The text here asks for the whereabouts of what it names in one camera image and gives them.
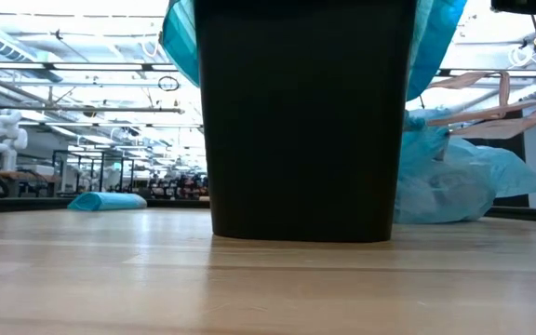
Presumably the long overhead light rail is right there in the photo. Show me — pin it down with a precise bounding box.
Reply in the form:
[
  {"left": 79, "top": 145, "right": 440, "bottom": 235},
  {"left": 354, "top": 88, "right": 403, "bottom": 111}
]
[{"left": 0, "top": 60, "right": 536, "bottom": 79}]

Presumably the roll of blue trash bags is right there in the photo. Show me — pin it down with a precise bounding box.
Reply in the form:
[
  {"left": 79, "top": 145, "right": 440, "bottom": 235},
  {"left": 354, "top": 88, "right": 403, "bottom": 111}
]
[{"left": 66, "top": 191, "right": 148, "bottom": 212}]

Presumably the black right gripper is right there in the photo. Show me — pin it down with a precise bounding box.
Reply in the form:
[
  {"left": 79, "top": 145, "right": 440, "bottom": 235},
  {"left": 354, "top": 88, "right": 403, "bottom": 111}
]
[{"left": 489, "top": 0, "right": 536, "bottom": 15}]

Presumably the black plastic trash bin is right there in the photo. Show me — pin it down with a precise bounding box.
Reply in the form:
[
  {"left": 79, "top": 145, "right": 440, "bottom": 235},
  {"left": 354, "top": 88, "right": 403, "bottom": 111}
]
[{"left": 193, "top": 0, "right": 419, "bottom": 244}]

